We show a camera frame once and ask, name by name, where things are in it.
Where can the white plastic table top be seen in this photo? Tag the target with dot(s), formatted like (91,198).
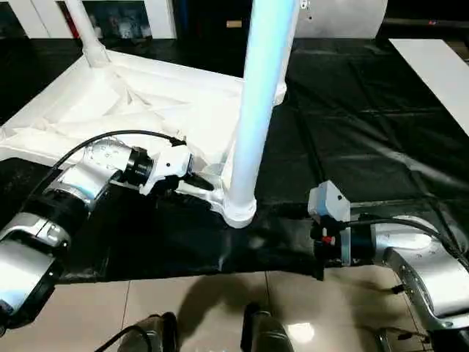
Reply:
(165,88)

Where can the black padded work mat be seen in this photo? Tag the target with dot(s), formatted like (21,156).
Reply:
(366,128)

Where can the grey printed cushion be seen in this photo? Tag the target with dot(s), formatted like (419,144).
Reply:
(340,18)

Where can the white flat board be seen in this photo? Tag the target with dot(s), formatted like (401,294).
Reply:
(432,73)

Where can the black cabinet with gold label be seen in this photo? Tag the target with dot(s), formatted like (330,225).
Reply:
(209,18)

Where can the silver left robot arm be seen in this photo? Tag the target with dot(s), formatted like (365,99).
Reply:
(106,155)

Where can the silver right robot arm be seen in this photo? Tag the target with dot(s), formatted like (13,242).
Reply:
(421,264)

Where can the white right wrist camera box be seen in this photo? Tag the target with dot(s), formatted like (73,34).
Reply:
(329,205)

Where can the white glass-door cabinet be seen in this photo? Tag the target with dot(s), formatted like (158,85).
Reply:
(40,18)

